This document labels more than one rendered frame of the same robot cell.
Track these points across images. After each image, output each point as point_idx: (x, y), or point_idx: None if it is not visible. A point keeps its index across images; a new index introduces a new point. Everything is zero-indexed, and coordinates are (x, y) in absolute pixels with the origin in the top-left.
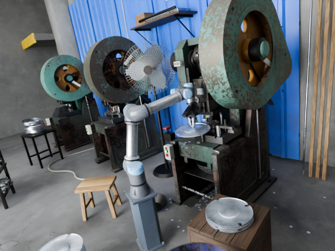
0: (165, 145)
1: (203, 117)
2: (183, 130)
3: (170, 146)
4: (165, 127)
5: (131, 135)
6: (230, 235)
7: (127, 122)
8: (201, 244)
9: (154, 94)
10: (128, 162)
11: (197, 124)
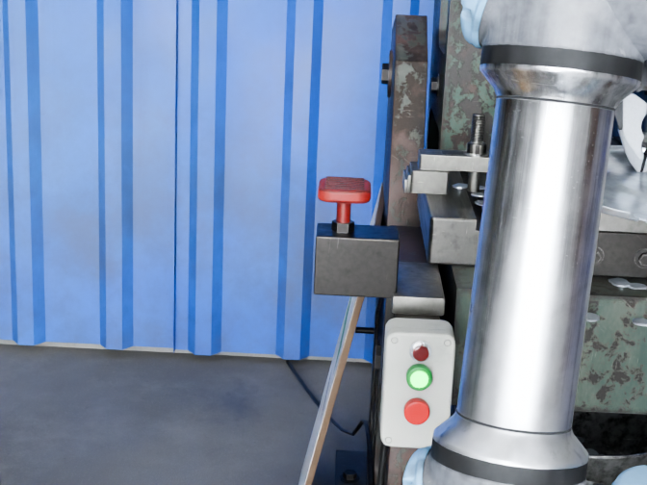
0: (398, 328)
1: (392, 135)
2: (609, 190)
3: (451, 330)
4: (333, 185)
5: (592, 214)
6: None
7: (605, 72)
8: None
9: None
10: None
11: (613, 156)
